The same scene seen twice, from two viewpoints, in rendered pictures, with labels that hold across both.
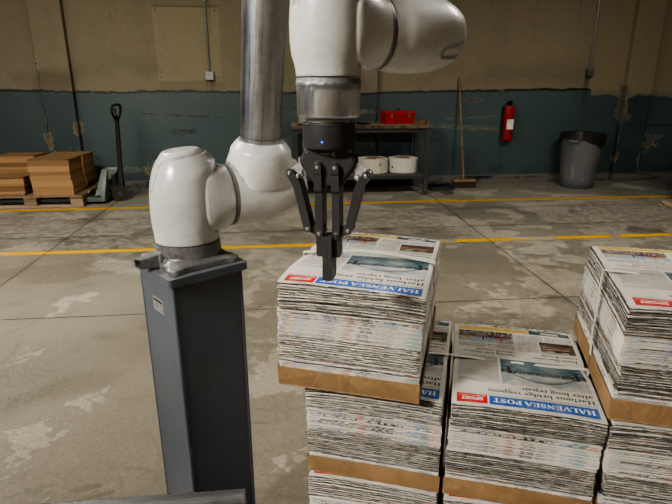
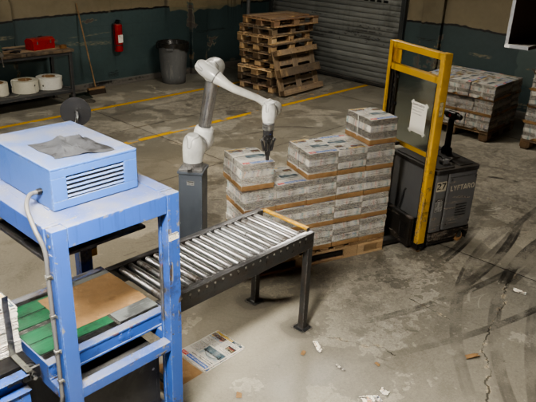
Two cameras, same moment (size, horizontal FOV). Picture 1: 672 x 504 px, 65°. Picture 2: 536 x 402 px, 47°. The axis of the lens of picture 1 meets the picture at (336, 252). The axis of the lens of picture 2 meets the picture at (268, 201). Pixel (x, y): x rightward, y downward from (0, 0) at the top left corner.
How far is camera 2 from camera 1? 4.10 m
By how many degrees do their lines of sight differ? 39
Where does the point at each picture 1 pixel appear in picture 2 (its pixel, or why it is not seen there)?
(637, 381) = (312, 170)
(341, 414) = (253, 196)
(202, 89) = not seen: outside the picture
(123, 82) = not seen: outside the picture
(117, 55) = not seen: outside the picture
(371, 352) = (262, 177)
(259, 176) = (210, 138)
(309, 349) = (248, 180)
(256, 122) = (208, 122)
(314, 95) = (269, 127)
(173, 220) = (198, 155)
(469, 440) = (281, 194)
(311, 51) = (270, 120)
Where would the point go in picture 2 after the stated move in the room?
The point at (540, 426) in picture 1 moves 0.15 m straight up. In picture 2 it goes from (295, 185) to (296, 168)
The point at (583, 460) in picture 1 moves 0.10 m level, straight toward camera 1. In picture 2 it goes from (304, 191) to (306, 195)
